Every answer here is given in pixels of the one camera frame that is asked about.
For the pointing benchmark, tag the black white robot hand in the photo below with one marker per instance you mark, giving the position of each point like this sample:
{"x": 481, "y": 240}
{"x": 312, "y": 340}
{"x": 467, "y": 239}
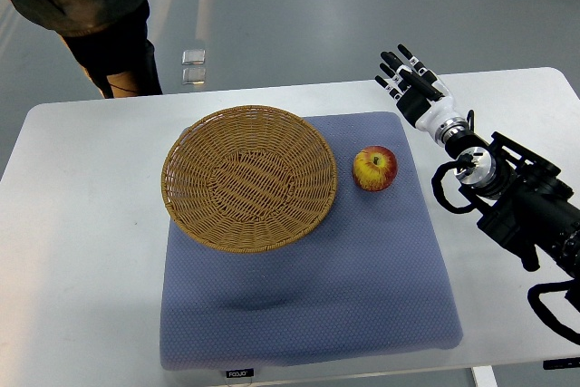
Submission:
{"x": 419, "y": 94}

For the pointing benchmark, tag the red yellow apple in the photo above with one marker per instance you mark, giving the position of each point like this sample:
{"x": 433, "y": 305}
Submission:
{"x": 374, "y": 168}

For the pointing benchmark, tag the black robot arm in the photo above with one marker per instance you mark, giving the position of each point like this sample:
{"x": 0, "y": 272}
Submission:
{"x": 523, "y": 204}

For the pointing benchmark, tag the woven wicker basket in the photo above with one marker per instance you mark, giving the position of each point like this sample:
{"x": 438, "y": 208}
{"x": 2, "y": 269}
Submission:
{"x": 249, "y": 179}

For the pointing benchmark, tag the blue grey cushion mat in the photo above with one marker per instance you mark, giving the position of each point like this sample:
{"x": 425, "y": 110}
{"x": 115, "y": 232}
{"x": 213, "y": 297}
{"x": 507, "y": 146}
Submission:
{"x": 370, "y": 279}

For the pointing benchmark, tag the metal floor plate lower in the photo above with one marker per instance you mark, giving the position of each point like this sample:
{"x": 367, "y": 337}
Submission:
{"x": 195, "y": 75}

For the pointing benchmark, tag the metal floor plate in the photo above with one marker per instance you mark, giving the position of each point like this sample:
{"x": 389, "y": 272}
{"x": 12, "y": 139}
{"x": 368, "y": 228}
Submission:
{"x": 195, "y": 56}
{"x": 195, "y": 75}

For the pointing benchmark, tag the metal floor plate upper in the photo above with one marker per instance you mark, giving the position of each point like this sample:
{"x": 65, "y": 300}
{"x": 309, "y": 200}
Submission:
{"x": 195, "y": 56}

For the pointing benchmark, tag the white table leg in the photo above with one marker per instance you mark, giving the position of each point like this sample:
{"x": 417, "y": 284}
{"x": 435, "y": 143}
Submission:
{"x": 483, "y": 376}

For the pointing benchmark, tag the black table control label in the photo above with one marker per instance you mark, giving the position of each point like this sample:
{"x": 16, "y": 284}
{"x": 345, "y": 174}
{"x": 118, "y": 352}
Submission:
{"x": 240, "y": 373}

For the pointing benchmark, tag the person in dark clothes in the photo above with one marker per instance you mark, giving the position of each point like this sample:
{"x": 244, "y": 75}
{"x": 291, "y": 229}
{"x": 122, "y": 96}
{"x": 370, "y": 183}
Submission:
{"x": 107, "y": 38}

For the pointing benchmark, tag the black table edge bracket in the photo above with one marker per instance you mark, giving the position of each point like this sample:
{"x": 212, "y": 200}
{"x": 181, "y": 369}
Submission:
{"x": 561, "y": 364}

